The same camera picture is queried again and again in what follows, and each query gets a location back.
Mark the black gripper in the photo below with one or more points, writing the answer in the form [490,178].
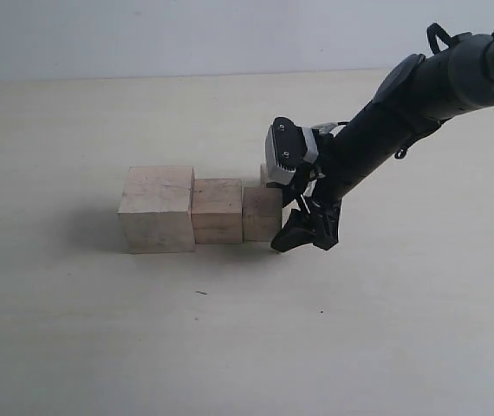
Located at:
[350,152]

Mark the second largest wooden cube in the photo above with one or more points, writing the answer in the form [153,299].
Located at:
[217,209]

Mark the medium small wooden cube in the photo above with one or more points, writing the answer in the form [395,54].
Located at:
[262,213]

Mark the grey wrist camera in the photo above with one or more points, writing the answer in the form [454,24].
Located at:
[292,152]

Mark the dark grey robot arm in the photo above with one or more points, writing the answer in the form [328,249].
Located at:
[426,91]

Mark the smallest wooden cube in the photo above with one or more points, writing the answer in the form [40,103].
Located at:
[265,180]

